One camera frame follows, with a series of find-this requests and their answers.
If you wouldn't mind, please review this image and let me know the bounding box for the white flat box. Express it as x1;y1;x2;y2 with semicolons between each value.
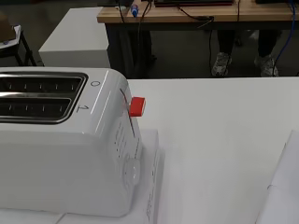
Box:
254;129;299;224

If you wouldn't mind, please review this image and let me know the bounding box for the wooden desk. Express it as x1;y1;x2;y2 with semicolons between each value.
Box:
96;0;299;25

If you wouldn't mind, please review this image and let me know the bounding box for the white steel toaster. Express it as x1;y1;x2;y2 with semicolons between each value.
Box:
0;66;144;218

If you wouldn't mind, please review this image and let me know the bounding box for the white cabinet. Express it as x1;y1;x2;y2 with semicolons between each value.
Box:
38;7;112;69

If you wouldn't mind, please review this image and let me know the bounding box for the brown cardboard box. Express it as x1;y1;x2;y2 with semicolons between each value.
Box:
0;11;17;44

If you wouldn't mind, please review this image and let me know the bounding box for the black stand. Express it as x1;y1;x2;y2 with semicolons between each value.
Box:
0;28;37;67

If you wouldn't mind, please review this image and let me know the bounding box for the black cable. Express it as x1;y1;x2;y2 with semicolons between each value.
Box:
176;4;217;76

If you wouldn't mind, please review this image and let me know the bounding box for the person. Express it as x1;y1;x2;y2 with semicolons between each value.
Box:
210;29;283;78

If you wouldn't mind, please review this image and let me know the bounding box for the blue cable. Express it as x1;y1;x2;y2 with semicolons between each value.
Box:
272;0;297;77

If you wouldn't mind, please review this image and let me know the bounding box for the red toaster lever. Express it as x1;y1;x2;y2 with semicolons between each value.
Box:
128;96;147;118

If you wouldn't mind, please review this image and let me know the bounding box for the dark red laptop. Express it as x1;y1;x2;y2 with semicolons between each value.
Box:
153;0;235;8

